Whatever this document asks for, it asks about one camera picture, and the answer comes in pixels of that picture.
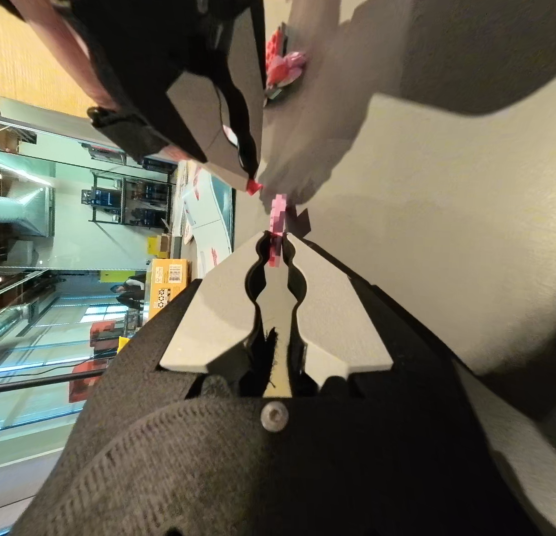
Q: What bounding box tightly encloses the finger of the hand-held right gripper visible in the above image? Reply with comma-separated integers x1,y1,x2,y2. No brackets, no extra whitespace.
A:
227,6,267,175
166,69,260,194

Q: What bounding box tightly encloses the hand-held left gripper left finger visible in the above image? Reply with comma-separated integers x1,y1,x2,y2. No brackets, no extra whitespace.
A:
159,231,277,396

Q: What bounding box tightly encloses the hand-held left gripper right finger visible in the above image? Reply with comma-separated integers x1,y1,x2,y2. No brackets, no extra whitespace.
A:
284,232,395,396

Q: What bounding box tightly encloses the pink red brick model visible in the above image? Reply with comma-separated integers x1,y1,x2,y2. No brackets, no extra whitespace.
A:
264,24,311,101

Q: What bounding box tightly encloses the light blue instruction booklet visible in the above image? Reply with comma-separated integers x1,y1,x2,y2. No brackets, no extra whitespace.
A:
174,160,235,267

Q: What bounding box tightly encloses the long pink brick plate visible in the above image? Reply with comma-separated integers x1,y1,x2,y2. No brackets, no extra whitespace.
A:
268,193,289,267

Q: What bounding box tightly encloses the grey desk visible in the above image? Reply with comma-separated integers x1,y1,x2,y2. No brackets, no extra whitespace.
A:
232,0,556,536

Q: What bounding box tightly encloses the person's right hand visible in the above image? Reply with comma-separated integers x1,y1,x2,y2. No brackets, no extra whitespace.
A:
0,0,119,112

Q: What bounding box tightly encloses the yellow toy box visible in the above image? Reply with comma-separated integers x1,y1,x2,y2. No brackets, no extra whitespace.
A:
148,258,192,320

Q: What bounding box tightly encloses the wooden board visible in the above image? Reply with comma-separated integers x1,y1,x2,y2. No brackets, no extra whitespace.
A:
0,6,94,120

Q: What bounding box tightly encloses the glass partition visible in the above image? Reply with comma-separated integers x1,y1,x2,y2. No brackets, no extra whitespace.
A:
0,98,179,441

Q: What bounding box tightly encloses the black pole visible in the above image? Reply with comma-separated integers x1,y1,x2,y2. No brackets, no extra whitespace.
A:
0,362,109,393

